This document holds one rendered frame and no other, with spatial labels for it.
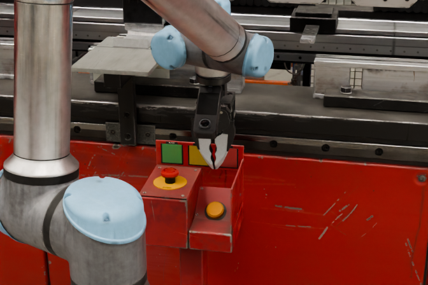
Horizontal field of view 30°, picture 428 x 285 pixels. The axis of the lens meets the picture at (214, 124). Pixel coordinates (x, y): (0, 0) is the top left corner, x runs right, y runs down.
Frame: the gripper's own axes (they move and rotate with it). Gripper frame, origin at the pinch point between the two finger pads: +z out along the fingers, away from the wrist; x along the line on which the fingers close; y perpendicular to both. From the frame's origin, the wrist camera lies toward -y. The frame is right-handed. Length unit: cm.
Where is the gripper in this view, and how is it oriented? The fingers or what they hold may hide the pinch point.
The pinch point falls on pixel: (214, 165)
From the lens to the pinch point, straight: 166.6
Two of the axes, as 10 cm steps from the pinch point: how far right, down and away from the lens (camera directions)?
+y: 1.9, -4.4, 8.8
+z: 0.3, 8.9, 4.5
